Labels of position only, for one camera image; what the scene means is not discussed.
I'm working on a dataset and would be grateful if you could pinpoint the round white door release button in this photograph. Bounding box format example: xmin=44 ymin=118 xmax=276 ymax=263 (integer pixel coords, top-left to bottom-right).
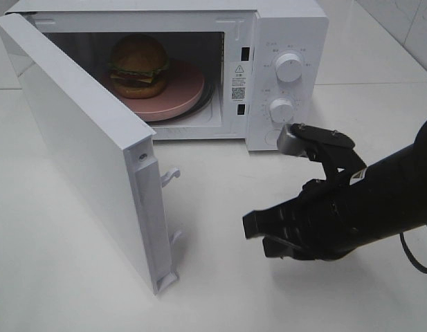
xmin=265 ymin=129 xmax=281 ymax=147

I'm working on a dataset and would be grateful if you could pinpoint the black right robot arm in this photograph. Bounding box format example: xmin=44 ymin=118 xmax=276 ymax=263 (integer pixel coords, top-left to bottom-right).
xmin=243 ymin=121 xmax=427 ymax=261

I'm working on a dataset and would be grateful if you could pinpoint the white warning label sticker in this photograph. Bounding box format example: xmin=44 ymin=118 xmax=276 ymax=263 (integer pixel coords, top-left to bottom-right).
xmin=228 ymin=62 xmax=251 ymax=102

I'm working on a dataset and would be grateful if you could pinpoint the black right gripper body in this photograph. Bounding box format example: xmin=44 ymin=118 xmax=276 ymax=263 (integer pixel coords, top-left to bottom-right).
xmin=292 ymin=178 xmax=358 ymax=261

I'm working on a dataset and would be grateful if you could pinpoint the pink round plate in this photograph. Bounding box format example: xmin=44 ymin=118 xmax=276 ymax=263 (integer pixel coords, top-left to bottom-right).
xmin=100 ymin=59 xmax=206 ymax=122

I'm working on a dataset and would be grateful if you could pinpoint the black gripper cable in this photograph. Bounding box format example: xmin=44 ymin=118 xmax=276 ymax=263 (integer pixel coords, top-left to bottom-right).
xmin=398 ymin=223 xmax=427 ymax=274

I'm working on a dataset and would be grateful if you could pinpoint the burger with lettuce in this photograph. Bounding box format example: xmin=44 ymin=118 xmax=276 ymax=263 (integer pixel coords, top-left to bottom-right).
xmin=108 ymin=34 xmax=170 ymax=99

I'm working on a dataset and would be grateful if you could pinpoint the white microwave oven body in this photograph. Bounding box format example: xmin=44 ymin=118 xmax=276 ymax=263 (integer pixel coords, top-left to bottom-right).
xmin=0 ymin=1 xmax=329 ymax=151

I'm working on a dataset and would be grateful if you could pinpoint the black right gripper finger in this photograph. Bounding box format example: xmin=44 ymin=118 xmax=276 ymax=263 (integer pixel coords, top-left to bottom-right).
xmin=262 ymin=235 xmax=307 ymax=259
xmin=241 ymin=202 xmax=304 ymax=240

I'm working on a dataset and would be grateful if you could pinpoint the white microwave knob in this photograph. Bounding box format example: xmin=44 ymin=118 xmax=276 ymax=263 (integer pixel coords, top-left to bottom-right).
xmin=269 ymin=98 xmax=294 ymax=123
xmin=274 ymin=51 xmax=303 ymax=83

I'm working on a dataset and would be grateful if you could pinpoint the white microwave door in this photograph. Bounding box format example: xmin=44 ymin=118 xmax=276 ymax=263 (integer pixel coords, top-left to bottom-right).
xmin=0 ymin=14 xmax=181 ymax=293

